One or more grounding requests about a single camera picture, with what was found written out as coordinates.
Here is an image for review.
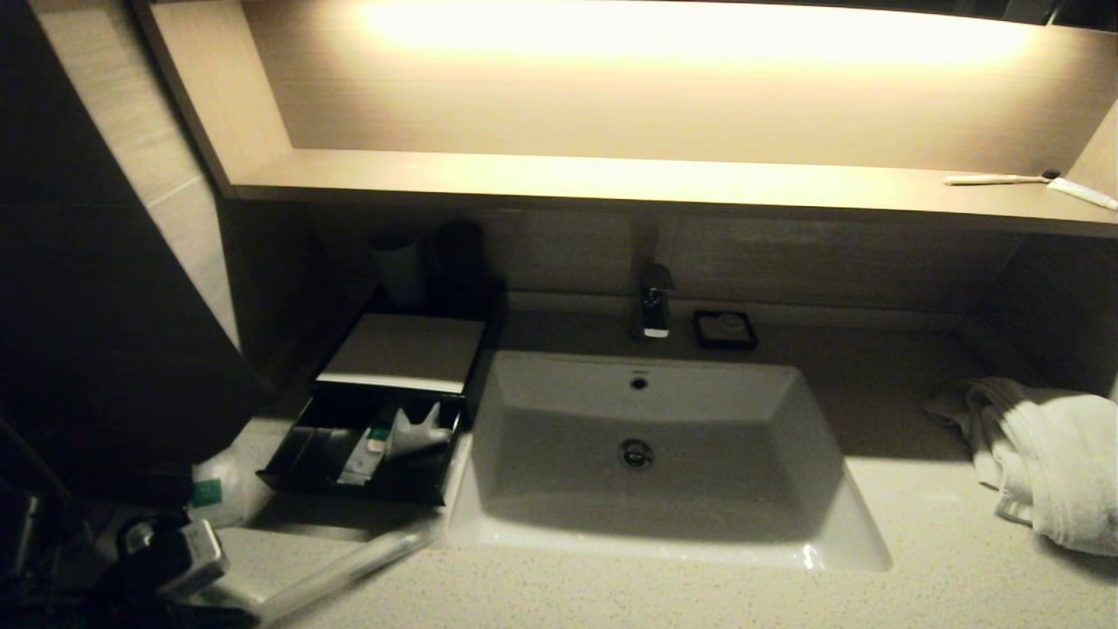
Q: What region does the long plain white packet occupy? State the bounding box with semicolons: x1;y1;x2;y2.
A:
255;515;448;625

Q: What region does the puffy white pouch packet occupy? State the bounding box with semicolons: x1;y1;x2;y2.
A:
387;402;457;461

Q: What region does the dark brown cup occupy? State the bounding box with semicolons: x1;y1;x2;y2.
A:
430;218;487;317

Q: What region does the square sachet with green label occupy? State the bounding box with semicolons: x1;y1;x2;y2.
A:
188;446;254;529

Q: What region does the small white tube green cap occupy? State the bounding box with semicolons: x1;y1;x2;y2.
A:
335;427;394;487

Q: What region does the pale grey cup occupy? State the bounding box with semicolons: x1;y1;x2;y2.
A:
370;229;427;307

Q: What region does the white ceramic sink basin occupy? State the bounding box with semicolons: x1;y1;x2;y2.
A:
448;349;894;574

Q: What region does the chrome faucet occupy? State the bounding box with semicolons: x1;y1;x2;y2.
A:
631;214;678;341

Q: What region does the black soap dish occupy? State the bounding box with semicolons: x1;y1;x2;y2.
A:
693;308;759;352

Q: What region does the warm LED light strip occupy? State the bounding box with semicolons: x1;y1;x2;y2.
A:
358;0;1040;73

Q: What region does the white terry towel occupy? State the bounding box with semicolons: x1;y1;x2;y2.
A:
924;376;1118;558

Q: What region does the white toothbrush black head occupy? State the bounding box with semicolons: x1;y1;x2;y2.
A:
943;168;1062;187

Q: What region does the white toothpaste tube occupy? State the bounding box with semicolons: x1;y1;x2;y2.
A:
1046;176;1118;211

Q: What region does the wooden wall shelf niche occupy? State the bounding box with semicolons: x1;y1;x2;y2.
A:
131;0;1118;238

